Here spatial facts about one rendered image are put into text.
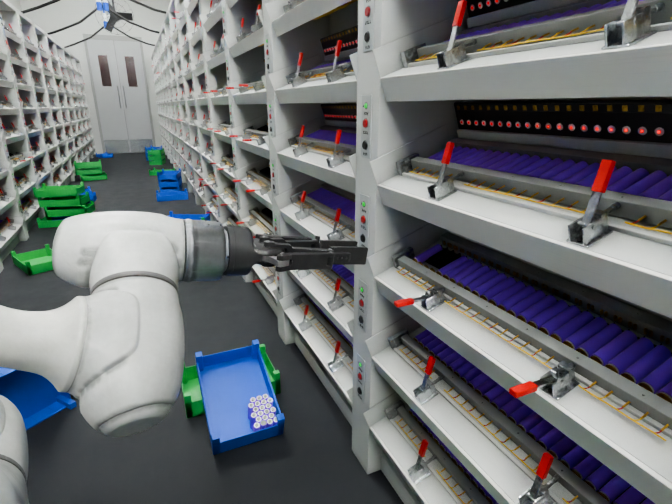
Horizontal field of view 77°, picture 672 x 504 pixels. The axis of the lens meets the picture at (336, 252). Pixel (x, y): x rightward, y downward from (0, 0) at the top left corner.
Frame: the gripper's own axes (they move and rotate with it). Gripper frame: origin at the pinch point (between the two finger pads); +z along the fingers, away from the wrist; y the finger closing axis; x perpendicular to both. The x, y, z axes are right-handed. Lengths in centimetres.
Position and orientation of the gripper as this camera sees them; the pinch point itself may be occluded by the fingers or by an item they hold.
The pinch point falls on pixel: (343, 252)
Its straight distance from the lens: 72.8
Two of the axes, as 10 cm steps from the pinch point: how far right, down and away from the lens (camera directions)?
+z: 9.0, 0.1, 4.4
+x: -1.4, 9.6, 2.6
